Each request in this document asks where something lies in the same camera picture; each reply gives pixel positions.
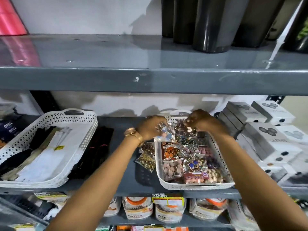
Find person's right hand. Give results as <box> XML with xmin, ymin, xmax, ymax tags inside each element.
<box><xmin>185</xmin><ymin>109</ymin><xmax>229</xmax><ymax>138</ymax></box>

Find person's left hand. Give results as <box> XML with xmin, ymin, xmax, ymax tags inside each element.
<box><xmin>137</xmin><ymin>115</ymin><xmax>169</xmax><ymax>144</ymax></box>

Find clear packet of earrings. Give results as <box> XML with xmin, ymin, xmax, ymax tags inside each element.
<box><xmin>154</xmin><ymin>119</ymin><xmax>198</xmax><ymax>144</ymax></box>

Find person's right forearm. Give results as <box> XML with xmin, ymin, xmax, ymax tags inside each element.
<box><xmin>212</xmin><ymin>132</ymin><xmax>308</xmax><ymax>231</ymax></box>

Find person's left forearm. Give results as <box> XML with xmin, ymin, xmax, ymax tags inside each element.
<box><xmin>46</xmin><ymin>134</ymin><xmax>144</xmax><ymax>231</ymax></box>

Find bronze earrings packet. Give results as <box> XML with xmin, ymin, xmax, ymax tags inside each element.
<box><xmin>140</xmin><ymin>142</ymin><xmax>155</xmax><ymax>156</ymax></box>

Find gold earrings packet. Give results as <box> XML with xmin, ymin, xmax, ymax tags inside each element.
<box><xmin>135</xmin><ymin>153</ymin><xmax>156</xmax><ymax>172</ymax></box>

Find pile of jewellery packets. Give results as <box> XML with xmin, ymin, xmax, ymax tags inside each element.
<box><xmin>162</xmin><ymin>132</ymin><xmax>228</xmax><ymax>185</ymax></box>

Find white perforated basket with jewellery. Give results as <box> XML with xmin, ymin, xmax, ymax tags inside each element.
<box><xmin>154</xmin><ymin>111</ymin><xmax>235</xmax><ymax>190</ymax></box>

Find black packets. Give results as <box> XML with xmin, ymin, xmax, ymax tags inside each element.
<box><xmin>68</xmin><ymin>126</ymin><xmax>114</xmax><ymax>180</ymax></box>

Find yellow white price tag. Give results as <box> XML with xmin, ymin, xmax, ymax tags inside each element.
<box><xmin>152</xmin><ymin>193</ymin><xmax>185</xmax><ymax>208</ymax></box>

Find stack of grey white boxes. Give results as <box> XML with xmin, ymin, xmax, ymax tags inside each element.
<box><xmin>214</xmin><ymin>100</ymin><xmax>308</xmax><ymax>186</ymax></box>

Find grey metal shelf unit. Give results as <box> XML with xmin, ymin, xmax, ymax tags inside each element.
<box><xmin>0</xmin><ymin>34</ymin><xmax>308</xmax><ymax>231</ymax></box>

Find white perforated basket with papers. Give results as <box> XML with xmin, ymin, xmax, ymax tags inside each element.
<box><xmin>0</xmin><ymin>108</ymin><xmax>98</xmax><ymax>189</ymax></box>

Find clear packet with orange print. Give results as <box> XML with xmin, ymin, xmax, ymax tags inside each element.
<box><xmin>189</xmin><ymin>198</ymin><xmax>228</xmax><ymax>221</ymax></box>
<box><xmin>154</xmin><ymin>198</ymin><xmax>186</xmax><ymax>224</ymax></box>
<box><xmin>104</xmin><ymin>197</ymin><xmax>122</xmax><ymax>217</ymax></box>
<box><xmin>122</xmin><ymin>196</ymin><xmax>154</xmax><ymax>220</ymax></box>

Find row of black cylinder containers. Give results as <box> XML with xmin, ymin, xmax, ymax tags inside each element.
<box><xmin>160</xmin><ymin>0</ymin><xmax>308</xmax><ymax>54</ymax></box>

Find black shelf upright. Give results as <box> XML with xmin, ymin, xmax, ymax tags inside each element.
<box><xmin>30</xmin><ymin>91</ymin><xmax>61</xmax><ymax>114</ymax></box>

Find white paper packets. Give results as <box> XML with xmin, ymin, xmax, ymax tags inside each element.
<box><xmin>4</xmin><ymin>127</ymin><xmax>80</xmax><ymax>183</ymax></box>

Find white metal strip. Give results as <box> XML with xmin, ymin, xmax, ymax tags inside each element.
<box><xmin>265</xmin><ymin>0</ymin><xmax>306</xmax><ymax>70</ymax></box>

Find white packet with yellow label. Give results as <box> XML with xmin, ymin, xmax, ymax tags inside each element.
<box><xmin>34</xmin><ymin>192</ymin><xmax>69</xmax><ymax>221</ymax></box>

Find dark blue packets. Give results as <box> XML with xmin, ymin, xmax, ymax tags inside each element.
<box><xmin>0</xmin><ymin>103</ymin><xmax>27</xmax><ymax>150</ymax></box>

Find red plastic roll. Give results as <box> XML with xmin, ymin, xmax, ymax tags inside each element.
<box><xmin>0</xmin><ymin>0</ymin><xmax>29</xmax><ymax>36</ymax></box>

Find gold wrist bracelet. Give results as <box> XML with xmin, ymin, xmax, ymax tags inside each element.
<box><xmin>124</xmin><ymin>128</ymin><xmax>144</xmax><ymax>147</ymax></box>

